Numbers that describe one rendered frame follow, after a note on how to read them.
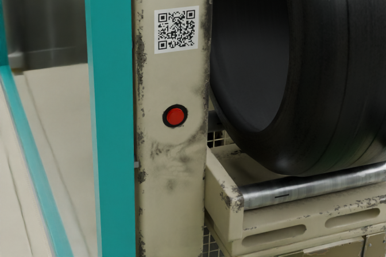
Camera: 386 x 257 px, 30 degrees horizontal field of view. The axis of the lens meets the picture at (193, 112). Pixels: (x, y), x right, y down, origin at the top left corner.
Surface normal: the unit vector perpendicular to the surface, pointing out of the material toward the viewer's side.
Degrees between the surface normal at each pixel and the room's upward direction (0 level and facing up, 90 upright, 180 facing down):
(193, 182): 90
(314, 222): 90
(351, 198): 0
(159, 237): 90
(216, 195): 90
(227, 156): 0
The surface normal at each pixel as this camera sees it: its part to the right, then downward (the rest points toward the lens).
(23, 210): 0.03, -0.88
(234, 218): 0.35, 0.46
